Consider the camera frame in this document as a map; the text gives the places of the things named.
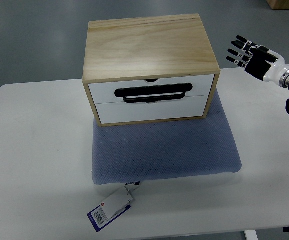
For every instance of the white table leg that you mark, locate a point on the white table leg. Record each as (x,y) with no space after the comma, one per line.
(251,235)

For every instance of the light wood drawer cabinet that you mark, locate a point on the light wood drawer cabinet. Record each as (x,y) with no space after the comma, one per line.
(148,48)

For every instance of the white and blue paper tag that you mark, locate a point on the white and blue paper tag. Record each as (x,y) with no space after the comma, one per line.
(113,206)

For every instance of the blue grey mesh cushion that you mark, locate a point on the blue grey mesh cushion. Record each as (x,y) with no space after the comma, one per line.
(165,150)

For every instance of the brown cardboard box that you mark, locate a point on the brown cardboard box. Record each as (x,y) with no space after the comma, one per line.
(278,4)

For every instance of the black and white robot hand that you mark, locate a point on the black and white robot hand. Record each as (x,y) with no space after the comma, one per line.
(258,61)

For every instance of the white drawer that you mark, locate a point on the white drawer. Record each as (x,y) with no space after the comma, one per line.
(121,112)
(105,92)

